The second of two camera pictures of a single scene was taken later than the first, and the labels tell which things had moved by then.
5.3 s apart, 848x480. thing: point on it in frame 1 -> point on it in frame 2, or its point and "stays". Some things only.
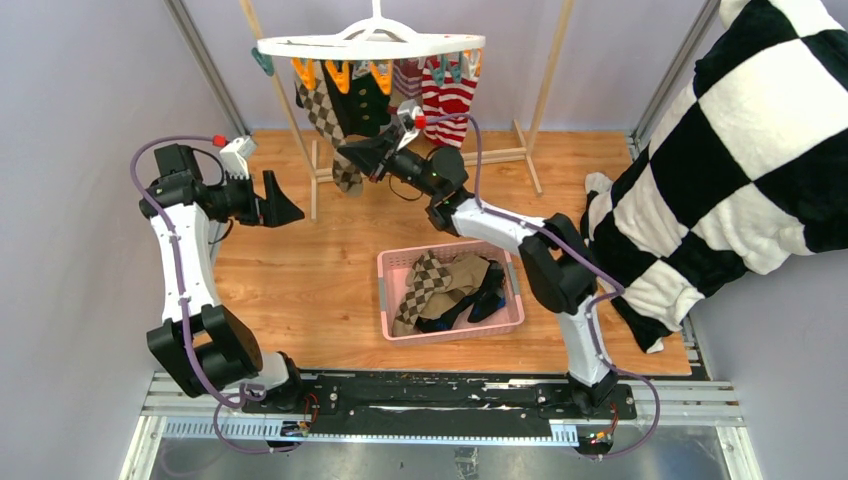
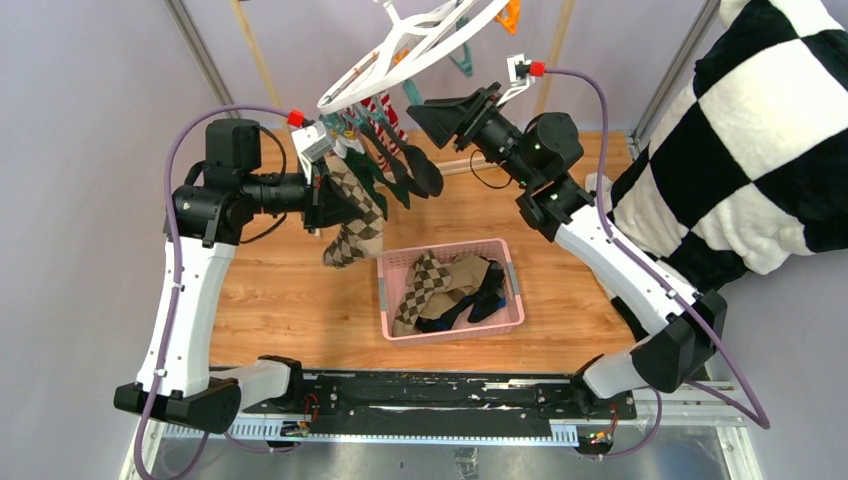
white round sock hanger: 378,38 -> 397,36
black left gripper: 277,209 -> 325,203
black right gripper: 368,155 -> 440,119
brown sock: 466,272 stays
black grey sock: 493,297 stays
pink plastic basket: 395,266 stays
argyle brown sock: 322,108 -> 362,239
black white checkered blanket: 746,169 stays
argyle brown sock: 426,276 stays
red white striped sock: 447,87 -> 384,120
